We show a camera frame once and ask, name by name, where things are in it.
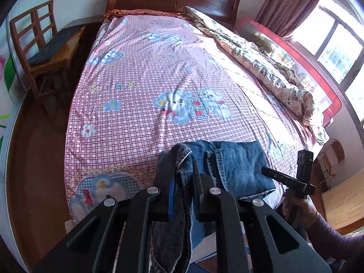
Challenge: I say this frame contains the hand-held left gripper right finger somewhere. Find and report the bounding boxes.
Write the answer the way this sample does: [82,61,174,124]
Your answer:
[193,159,333,273]

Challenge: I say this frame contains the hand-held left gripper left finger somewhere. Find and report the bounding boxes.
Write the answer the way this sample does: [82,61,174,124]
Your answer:
[34,173,178,273]

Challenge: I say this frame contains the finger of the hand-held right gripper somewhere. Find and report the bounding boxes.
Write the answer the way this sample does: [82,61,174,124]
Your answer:
[297,149,314,185]
[261,166,297,187]

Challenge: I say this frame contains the blue denim pants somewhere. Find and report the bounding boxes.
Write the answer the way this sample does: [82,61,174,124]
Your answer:
[151,140,277,273]

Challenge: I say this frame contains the person's right forearm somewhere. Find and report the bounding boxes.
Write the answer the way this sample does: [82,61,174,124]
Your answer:
[306,213,364,263]

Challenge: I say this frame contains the person's right hand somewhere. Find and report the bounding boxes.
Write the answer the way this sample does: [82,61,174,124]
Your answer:
[282,195,320,230]

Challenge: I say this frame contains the wicker basket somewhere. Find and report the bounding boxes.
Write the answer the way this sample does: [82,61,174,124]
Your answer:
[314,139,345,177]

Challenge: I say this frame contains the light wooden panel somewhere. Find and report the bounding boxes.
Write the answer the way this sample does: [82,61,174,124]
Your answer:
[321,173,364,231]

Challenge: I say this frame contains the swirl-patterned quilt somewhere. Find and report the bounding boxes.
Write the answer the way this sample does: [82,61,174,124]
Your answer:
[182,6,330,145]

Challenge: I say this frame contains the window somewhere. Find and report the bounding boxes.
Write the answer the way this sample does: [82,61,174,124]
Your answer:
[287,0,364,133]

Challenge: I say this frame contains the bed with pink checked sheet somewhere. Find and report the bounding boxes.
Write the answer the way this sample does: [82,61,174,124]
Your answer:
[64,14,330,228]

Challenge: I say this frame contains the mauve curtain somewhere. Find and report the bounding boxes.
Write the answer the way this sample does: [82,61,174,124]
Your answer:
[256,0,328,38]

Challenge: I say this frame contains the orange fringed cloth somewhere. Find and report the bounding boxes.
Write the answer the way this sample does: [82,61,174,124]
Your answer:
[102,9,184,21]

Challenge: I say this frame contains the dark seat cushion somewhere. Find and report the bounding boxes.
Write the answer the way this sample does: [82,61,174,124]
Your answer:
[28,24,84,66]

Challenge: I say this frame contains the wooden nightstand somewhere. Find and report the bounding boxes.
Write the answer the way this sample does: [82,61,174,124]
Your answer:
[61,15,104,32]

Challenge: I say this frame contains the floral sliding-door wardrobe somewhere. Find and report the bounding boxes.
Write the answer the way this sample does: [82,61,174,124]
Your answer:
[0,0,56,273]

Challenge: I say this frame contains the wooden slat-back chair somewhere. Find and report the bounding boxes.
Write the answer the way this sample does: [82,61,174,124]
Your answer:
[10,8,71,97]
[33,0,86,71]

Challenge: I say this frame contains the red bed guard rail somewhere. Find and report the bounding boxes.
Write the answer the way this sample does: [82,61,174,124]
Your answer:
[235,17,343,127]

